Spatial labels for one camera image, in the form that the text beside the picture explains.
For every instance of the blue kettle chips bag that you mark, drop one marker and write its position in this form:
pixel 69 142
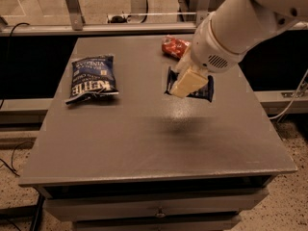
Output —
pixel 92 78

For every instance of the grey table drawer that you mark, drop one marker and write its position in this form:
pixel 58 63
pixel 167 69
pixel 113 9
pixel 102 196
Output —
pixel 147 206

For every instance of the metal drawer knob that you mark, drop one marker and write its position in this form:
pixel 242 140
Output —
pixel 160 214

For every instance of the crushed red coke can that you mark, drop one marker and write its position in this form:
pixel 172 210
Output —
pixel 174 47

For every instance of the right metal bracket post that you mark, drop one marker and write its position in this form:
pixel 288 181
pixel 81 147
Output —
pixel 201 10

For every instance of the metal bracket post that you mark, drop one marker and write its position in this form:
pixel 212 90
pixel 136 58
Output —
pixel 201 10
pixel 75 14

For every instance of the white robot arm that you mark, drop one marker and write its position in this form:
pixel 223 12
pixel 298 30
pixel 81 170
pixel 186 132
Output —
pixel 227 34

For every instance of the left metal bracket post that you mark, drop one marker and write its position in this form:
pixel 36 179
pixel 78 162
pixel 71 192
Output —
pixel 75 14

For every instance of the grey metal rail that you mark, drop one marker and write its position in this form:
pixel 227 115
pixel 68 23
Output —
pixel 101 30

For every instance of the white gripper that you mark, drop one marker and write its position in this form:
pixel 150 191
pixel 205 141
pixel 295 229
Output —
pixel 210 50

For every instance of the dark blue rxbar wrapper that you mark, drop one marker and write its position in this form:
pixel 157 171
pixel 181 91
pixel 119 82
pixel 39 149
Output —
pixel 206 92

